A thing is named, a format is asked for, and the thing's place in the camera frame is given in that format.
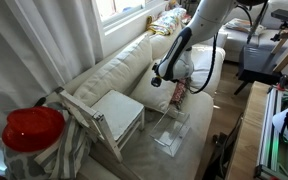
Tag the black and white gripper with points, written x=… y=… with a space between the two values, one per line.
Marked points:
x=182 y=68

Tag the black torch with yellow ring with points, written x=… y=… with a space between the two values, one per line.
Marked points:
x=156 y=81

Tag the clear acrylic box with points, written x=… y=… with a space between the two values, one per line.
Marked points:
x=170 y=131

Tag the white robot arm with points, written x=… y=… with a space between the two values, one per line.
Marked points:
x=206 y=22

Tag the cream throw pillow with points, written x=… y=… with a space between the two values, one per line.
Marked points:
x=155 y=98

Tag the red patterned fringed blanket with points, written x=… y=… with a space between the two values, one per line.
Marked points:
x=179 y=93

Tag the floral patterned cloth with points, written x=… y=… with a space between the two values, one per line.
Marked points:
x=167 y=22

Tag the cream sofa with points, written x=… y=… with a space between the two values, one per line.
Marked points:
x=129 y=71

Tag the small white wooden chair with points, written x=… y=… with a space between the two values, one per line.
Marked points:
x=112 y=119

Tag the dark coffee table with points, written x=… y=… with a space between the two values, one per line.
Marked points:
x=256 y=64

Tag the wooden side table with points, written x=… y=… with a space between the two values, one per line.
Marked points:
x=244 y=157

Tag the white curtain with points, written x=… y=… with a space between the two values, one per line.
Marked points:
x=43 y=44

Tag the grey striped cloth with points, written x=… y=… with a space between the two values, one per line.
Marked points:
x=63 y=159

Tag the grey patterned cushion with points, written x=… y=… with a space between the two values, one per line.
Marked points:
x=22 y=165

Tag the white window frame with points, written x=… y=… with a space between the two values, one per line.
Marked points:
x=123 y=28

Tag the black camera on stand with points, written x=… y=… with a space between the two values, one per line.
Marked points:
x=283 y=16

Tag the aluminium frame rack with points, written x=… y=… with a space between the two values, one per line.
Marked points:
x=272 y=161

